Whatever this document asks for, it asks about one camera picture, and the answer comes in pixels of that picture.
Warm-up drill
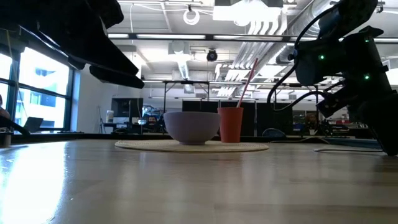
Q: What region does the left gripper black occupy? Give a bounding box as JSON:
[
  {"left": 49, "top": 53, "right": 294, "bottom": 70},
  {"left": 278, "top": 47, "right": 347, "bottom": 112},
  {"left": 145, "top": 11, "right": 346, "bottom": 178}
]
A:
[{"left": 0, "top": 0, "right": 146, "bottom": 90}]

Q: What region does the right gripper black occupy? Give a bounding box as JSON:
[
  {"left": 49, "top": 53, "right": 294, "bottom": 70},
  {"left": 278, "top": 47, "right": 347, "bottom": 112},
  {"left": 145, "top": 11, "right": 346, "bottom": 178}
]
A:
[{"left": 316, "top": 88, "right": 398, "bottom": 157}]

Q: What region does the red plastic cup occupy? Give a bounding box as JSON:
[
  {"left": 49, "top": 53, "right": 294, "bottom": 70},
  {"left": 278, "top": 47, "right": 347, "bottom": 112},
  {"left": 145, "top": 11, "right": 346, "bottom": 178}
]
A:
[{"left": 216, "top": 106, "right": 244, "bottom": 144}]

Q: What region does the red drinking straw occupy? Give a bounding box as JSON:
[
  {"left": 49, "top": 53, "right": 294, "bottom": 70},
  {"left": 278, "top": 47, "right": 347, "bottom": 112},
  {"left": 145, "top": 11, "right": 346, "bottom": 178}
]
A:
[{"left": 236, "top": 57, "right": 259, "bottom": 109}]

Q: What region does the black computer monitor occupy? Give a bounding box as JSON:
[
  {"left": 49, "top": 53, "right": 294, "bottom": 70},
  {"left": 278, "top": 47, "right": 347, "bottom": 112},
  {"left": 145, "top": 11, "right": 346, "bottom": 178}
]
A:
[{"left": 111, "top": 98, "right": 144, "bottom": 118}]

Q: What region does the large window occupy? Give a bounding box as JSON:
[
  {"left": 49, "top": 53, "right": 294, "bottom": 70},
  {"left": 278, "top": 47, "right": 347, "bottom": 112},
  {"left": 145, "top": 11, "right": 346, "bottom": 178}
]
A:
[{"left": 0, "top": 46, "right": 75, "bottom": 131}]

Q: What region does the round woven yellow placemat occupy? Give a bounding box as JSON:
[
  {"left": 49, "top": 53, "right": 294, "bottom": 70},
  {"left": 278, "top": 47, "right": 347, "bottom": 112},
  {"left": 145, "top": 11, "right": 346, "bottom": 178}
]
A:
[{"left": 114, "top": 139, "right": 270, "bottom": 153}]

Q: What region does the open laptop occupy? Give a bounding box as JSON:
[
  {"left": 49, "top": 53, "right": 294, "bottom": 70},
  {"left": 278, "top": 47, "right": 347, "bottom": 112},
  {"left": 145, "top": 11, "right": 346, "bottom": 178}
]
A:
[{"left": 23, "top": 116, "right": 44, "bottom": 133}]

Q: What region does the purple bowl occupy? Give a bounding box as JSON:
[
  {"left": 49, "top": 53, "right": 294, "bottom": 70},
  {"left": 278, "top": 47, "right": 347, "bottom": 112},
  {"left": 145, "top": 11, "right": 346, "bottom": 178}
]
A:
[{"left": 163, "top": 111, "right": 221, "bottom": 146}]

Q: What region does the dark rounded chair back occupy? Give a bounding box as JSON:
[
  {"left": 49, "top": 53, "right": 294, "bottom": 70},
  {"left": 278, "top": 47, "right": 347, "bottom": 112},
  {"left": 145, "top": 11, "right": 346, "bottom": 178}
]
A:
[{"left": 262, "top": 128, "right": 287, "bottom": 138}]

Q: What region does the black partition panel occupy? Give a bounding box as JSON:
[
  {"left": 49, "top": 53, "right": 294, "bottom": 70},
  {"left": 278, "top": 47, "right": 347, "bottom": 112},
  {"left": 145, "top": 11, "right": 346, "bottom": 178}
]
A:
[{"left": 182, "top": 100, "right": 293, "bottom": 137}]

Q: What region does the black metal rack frame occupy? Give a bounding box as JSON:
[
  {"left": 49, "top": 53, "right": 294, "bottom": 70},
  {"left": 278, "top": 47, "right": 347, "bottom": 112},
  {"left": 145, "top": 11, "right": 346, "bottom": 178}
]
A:
[{"left": 162, "top": 80, "right": 211, "bottom": 113}]

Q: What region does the white hanging ring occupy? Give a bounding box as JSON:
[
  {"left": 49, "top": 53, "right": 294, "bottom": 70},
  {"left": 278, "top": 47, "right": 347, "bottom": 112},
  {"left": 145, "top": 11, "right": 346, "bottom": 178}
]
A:
[{"left": 182, "top": 8, "right": 201, "bottom": 26}]

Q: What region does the silver ventilation duct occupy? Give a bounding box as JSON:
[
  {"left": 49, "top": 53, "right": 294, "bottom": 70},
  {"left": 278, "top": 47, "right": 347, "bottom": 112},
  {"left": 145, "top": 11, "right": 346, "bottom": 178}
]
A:
[{"left": 254, "top": 0, "right": 336, "bottom": 72}]

